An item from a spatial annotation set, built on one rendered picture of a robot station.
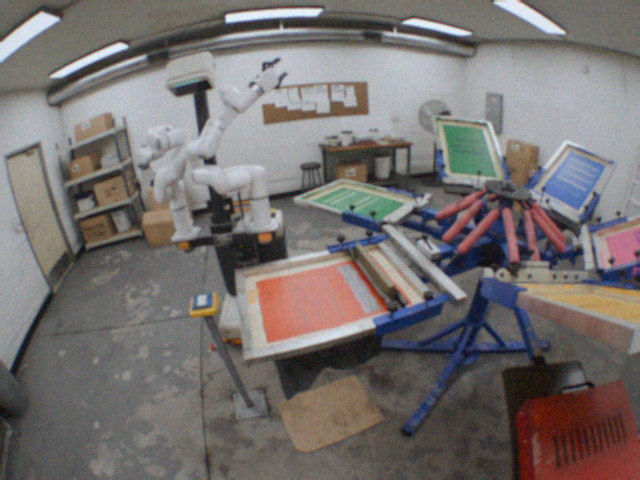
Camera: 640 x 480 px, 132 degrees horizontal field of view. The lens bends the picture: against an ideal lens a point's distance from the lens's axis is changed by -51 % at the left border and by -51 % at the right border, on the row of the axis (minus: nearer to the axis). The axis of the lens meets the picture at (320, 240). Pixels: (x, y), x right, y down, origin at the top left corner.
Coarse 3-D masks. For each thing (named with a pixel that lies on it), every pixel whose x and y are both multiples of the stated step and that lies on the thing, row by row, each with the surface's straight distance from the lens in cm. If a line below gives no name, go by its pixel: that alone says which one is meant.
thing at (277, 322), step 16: (368, 288) 131; (400, 288) 132; (352, 304) 123; (384, 304) 123; (272, 320) 120; (288, 320) 118; (320, 320) 117; (336, 320) 116; (352, 320) 116; (272, 336) 114; (288, 336) 112
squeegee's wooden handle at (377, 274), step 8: (360, 248) 139; (360, 256) 138; (368, 256) 133; (368, 264) 131; (376, 264) 128; (368, 272) 133; (376, 272) 124; (376, 280) 126; (384, 280) 119; (384, 288) 120; (392, 288) 117; (392, 296) 120
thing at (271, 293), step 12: (336, 264) 147; (288, 276) 142; (300, 276) 141; (336, 276) 139; (360, 276) 138; (264, 288) 137; (276, 288) 135; (336, 288) 131; (264, 300) 130; (276, 300) 129
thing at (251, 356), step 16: (304, 256) 148; (320, 256) 148; (336, 256) 151; (384, 256) 152; (240, 272) 145; (256, 272) 146; (400, 272) 140; (240, 288) 134; (416, 288) 130; (240, 304) 125; (240, 320) 118; (320, 336) 106; (336, 336) 106; (352, 336) 108; (256, 352) 105; (272, 352) 104; (288, 352) 104; (304, 352) 106
